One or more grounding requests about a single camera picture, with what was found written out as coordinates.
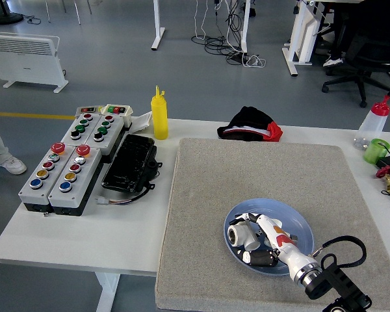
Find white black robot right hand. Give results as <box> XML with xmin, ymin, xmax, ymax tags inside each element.
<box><xmin>229</xmin><ymin>213</ymin><xmax>320</xmax><ymax>282</ymax></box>

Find white pipe elbow metal insert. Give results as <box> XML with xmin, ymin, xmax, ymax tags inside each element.
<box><xmin>226</xmin><ymin>222</ymin><xmax>261</xmax><ymax>251</ymax></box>

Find blue plate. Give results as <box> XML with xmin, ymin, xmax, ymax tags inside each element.
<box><xmin>223</xmin><ymin>198</ymin><xmax>315</xmax><ymax>276</ymax></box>

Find grey-brown mat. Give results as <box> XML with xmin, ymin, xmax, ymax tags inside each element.
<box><xmin>155</xmin><ymin>137</ymin><xmax>390</xmax><ymax>312</ymax></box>

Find black red folded cloth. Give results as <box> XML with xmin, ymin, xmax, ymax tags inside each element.
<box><xmin>216</xmin><ymin>105</ymin><xmax>283</xmax><ymax>143</ymax></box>

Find green plastic cup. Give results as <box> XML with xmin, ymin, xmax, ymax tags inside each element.
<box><xmin>363</xmin><ymin>138</ymin><xmax>390</xmax><ymax>164</ymax></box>

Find clear squeeze bottle red cap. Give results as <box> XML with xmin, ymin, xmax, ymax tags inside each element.
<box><xmin>353</xmin><ymin>94</ymin><xmax>390</xmax><ymax>151</ymax></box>

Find black plastic housing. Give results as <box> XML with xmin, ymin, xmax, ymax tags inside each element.
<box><xmin>101</xmin><ymin>133</ymin><xmax>163</xmax><ymax>193</ymax></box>

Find yellow squeeze bottle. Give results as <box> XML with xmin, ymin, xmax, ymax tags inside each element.
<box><xmin>150</xmin><ymin>85</ymin><xmax>169</xmax><ymax>140</ymax></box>

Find white table leg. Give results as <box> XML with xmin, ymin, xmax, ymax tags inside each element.
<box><xmin>95</xmin><ymin>272</ymin><xmax>121</xmax><ymax>312</ymax></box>

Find white plastic part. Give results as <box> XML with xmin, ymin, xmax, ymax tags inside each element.
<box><xmin>131</xmin><ymin>111</ymin><xmax>153</xmax><ymax>133</ymax></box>

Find black office chair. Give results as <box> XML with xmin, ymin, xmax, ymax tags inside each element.
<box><xmin>321</xmin><ymin>12</ymin><xmax>390</xmax><ymax>108</ymax></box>

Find grey button box white button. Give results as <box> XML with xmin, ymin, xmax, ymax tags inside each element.
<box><xmin>47</xmin><ymin>144</ymin><xmax>102</xmax><ymax>217</ymax></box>

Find white desk leg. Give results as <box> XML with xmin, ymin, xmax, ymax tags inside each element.
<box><xmin>239</xmin><ymin>0</ymin><xmax>251</xmax><ymax>54</ymax></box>
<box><xmin>151</xmin><ymin>0</ymin><xmax>166</xmax><ymax>51</ymax></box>

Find grey button box green button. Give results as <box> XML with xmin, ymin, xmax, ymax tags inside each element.
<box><xmin>18</xmin><ymin>142</ymin><xmax>77</xmax><ymax>214</ymax></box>

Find metal chair legs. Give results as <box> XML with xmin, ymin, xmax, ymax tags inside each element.
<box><xmin>45</xmin><ymin>0</ymin><xmax>92</xmax><ymax>26</ymax></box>

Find white electric heater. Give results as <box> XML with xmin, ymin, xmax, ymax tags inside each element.
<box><xmin>0</xmin><ymin>31</ymin><xmax>69</xmax><ymax>94</ymax></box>

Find black fan base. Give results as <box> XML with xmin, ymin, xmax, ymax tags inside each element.
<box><xmin>0</xmin><ymin>0</ymin><xmax>24</xmax><ymax>25</ymax></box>

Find wire harness white plug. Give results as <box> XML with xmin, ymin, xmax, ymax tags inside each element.
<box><xmin>96</xmin><ymin>183</ymin><xmax>155</xmax><ymax>206</ymax></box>

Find white desk frame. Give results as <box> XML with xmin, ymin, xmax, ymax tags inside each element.
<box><xmin>281</xmin><ymin>0</ymin><xmax>332</xmax><ymax>77</ymax></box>

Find tangle of floor cables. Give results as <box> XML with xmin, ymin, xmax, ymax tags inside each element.
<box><xmin>190</xmin><ymin>0</ymin><xmax>267</xmax><ymax>68</ymax></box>

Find small white switch box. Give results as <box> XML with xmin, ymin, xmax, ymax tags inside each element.
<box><xmin>100</xmin><ymin>103</ymin><xmax>134</xmax><ymax>127</ymax></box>

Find small grey switch box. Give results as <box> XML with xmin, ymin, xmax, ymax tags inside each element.
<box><xmin>75</xmin><ymin>105</ymin><xmax>101</xmax><ymax>118</ymax></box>

